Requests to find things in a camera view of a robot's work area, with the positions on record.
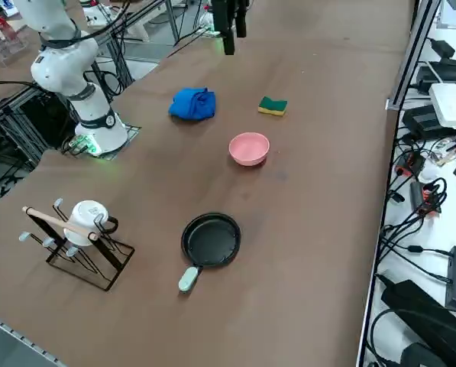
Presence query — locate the aluminium camera post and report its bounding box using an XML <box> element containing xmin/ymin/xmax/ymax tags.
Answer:
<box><xmin>386</xmin><ymin>0</ymin><xmax>442</xmax><ymax>112</ymax></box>

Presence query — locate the white plastic box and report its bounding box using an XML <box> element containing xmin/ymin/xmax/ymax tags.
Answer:
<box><xmin>429</xmin><ymin>83</ymin><xmax>456</xmax><ymax>129</ymax></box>

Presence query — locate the black wire mug rack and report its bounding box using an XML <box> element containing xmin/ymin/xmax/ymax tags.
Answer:
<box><xmin>21</xmin><ymin>197</ymin><xmax>136</xmax><ymax>292</ymax></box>

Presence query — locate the small black power adapter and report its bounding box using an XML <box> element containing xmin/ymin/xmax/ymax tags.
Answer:
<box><xmin>429</xmin><ymin>37</ymin><xmax>456</xmax><ymax>59</ymax></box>

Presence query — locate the black power brick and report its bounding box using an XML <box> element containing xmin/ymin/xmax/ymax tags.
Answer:
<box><xmin>402</xmin><ymin>106</ymin><xmax>442</xmax><ymax>139</ymax></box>

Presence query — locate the white mug black handle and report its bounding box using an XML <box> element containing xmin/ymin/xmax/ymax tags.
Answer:
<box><xmin>63</xmin><ymin>200</ymin><xmax>120</xmax><ymax>247</ymax></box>

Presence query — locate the crumpled blue cloth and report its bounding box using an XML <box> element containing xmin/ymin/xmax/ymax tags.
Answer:
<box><xmin>168</xmin><ymin>86</ymin><xmax>217</xmax><ymax>122</ymax></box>

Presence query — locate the circuit board strip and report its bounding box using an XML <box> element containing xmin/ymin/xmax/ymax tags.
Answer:
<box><xmin>432</xmin><ymin>134</ymin><xmax>456</xmax><ymax>167</ymax></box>

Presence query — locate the black metal frame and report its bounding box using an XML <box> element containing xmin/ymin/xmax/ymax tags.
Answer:
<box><xmin>0</xmin><ymin>82</ymin><xmax>79</xmax><ymax>171</ymax></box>

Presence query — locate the red black electronic device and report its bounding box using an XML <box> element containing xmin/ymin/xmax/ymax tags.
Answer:
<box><xmin>394</xmin><ymin>151</ymin><xmax>426</xmax><ymax>177</ymax></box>

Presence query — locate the black orange electronic device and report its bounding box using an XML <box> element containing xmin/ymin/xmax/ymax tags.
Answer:
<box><xmin>409</xmin><ymin>180</ymin><xmax>442</xmax><ymax>217</ymax></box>

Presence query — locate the green and yellow sponge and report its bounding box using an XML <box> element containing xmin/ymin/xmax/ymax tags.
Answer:
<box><xmin>257</xmin><ymin>96</ymin><xmax>289</xmax><ymax>119</ymax></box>

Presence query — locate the pink bowl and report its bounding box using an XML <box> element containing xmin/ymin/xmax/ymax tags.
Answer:
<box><xmin>228</xmin><ymin>132</ymin><xmax>270</xmax><ymax>167</ymax></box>

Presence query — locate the clear acrylic shelf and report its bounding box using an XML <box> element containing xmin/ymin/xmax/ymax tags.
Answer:
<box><xmin>0</xmin><ymin>7</ymin><xmax>32</xmax><ymax>69</ymax></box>

